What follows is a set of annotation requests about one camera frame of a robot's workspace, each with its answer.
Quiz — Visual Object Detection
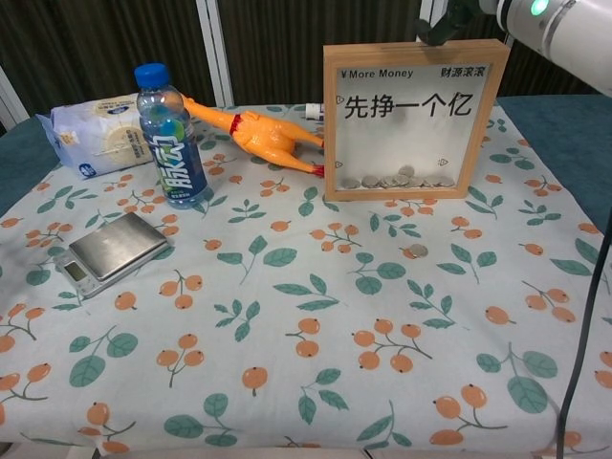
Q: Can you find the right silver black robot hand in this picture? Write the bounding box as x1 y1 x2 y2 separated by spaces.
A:
414 0 498 48

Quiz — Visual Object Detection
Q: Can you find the silver coins heap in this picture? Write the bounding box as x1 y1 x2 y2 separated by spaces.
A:
339 164 448 190

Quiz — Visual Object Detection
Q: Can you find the dark slatted partition screen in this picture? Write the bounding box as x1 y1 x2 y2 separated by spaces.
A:
0 0 612 135

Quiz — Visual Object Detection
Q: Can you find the orange rubber chicken toy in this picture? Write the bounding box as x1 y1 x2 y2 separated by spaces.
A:
179 93 327 179

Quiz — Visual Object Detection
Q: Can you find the blue drink bottle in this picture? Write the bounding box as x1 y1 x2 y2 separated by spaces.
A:
133 63 209 211

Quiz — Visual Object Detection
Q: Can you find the white rice bag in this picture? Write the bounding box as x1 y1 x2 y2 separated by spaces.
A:
36 94 159 181

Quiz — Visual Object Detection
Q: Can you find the floral print tablecloth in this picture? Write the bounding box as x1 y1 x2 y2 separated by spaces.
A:
0 102 612 459

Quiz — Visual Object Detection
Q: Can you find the silver digital pocket scale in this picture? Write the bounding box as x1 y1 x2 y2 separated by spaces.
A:
52 212 174 300

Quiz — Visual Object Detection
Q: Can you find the wooden frame money box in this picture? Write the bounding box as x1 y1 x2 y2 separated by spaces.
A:
322 40 512 204

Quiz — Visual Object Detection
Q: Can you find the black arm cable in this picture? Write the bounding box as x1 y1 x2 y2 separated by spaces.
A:
557 246 612 459

